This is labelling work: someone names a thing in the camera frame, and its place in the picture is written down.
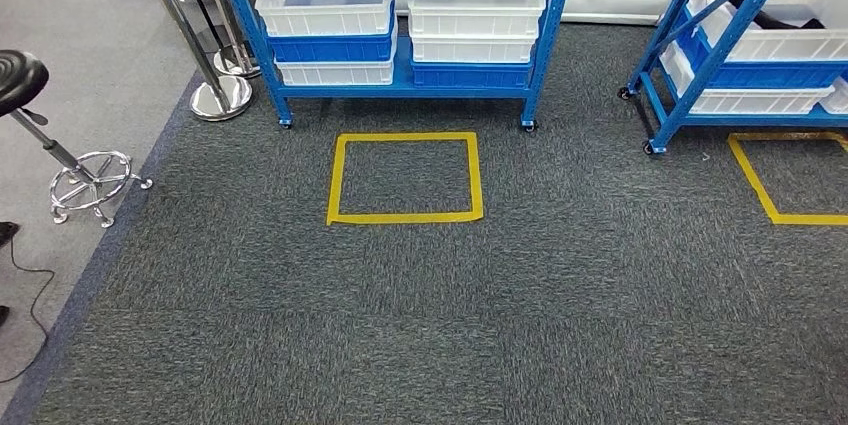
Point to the yellow floor tape square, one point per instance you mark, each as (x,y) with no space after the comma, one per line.
(334,177)
(752,177)

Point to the white plastic storage bin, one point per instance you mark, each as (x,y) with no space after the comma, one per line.
(334,74)
(788,44)
(324,21)
(474,51)
(836,100)
(477,21)
(748,102)

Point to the black stool with chrome base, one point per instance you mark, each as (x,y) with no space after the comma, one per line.
(20,77)

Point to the chrome stanchion post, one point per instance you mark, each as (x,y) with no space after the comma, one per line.
(238,64)
(222,100)

